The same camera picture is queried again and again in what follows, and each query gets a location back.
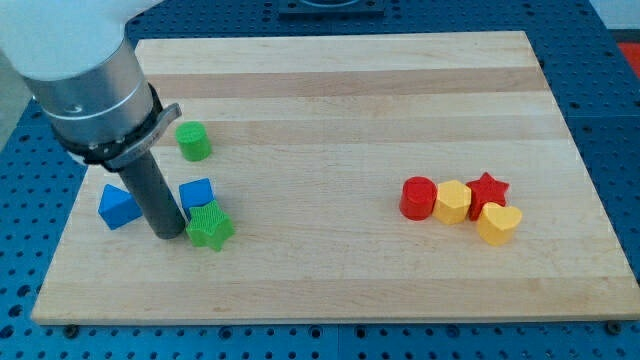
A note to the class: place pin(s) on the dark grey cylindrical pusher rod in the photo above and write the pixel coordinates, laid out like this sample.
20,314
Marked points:
145,182

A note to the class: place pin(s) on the blue triangle block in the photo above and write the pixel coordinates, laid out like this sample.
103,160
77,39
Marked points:
117,207

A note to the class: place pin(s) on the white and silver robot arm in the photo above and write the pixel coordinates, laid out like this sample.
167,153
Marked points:
76,59

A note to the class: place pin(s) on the blue cube block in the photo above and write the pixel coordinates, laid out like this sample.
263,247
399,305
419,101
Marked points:
196,193

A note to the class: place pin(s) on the green cylinder block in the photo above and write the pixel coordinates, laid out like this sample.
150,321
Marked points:
193,141

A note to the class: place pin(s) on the green star block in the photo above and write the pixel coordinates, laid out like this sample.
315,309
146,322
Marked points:
209,226

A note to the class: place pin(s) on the red cylinder block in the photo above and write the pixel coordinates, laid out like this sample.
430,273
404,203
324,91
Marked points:
418,198

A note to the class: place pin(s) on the yellow hexagon block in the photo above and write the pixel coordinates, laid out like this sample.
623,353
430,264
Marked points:
452,202

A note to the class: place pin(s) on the red star block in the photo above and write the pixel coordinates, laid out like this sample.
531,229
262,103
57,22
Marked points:
486,189

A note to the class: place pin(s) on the yellow heart block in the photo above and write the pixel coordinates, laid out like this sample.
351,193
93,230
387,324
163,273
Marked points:
497,224

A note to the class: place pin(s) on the dark robot base mount plate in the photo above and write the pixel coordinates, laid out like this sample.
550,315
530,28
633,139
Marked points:
297,8

